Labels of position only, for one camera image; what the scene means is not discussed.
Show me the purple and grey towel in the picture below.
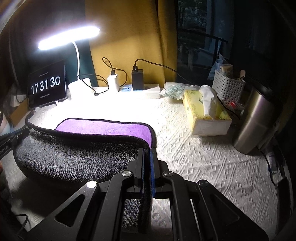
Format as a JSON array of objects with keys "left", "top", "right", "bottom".
[{"left": 13, "top": 118, "right": 156, "bottom": 232}]

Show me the yellow tissue box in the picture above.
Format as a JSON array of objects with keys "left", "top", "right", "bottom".
[{"left": 183, "top": 85, "right": 232, "bottom": 137}]

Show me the white power strip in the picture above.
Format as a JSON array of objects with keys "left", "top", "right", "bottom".
[{"left": 94, "top": 84, "right": 161, "bottom": 99}]

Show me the plastic bag packet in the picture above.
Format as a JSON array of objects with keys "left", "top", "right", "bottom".
[{"left": 161, "top": 82, "right": 200, "bottom": 100}]

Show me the white textured tablecloth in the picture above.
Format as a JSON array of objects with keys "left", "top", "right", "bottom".
[{"left": 1, "top": 93, "right": 278, "bottom": 240}]

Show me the black power adapter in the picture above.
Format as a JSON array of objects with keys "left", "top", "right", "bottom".
[{"left": 132, "top": 65, "right": 144, "bottom": 90}]

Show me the white USB charger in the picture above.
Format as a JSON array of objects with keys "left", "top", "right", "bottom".
[{"left": 107, "top": 70, "right": 119, "bottom": 93}]

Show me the white desk lamp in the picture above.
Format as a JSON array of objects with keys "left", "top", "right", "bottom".
[{"left": 38, "top": 25, "right": 100, "bottom": 99}]

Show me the white plastic basket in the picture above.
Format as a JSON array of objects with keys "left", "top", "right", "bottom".
[{"left": 212, "top": 70, "right": 245, "bottom": 104}]

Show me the stainless steel tumbler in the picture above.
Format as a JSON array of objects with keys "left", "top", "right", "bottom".
[{"left": 233, "top": 85, "right": 279, "bottom": 154}]

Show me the tablet showing clock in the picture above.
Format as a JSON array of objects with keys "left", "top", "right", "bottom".
[{"left": 27, "top": 60, "right": 67, "bottom": 109}]

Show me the cardboard box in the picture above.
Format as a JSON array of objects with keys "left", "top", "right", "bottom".
[{"left": 10, "top": 99, "right": 29, "bottom": 126}]

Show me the yellow curtain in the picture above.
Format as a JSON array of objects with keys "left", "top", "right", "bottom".
[{"left": 85, "top": 0, "right": 178, "bottom": 86}]

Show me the dark teal curtain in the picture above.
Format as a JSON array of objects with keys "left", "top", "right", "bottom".
[{"left": 8, "top": 1, "right": 99, "bottom": 89}]

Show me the black adapter cable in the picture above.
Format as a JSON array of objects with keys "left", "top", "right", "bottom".
[{"left": 133, "top": 58, "right": 200, "bottom": 85}]

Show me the black charger cable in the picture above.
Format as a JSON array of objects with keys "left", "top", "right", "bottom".
[{"left": 77, "top": 57, "right": 129, "bottom": 96}]

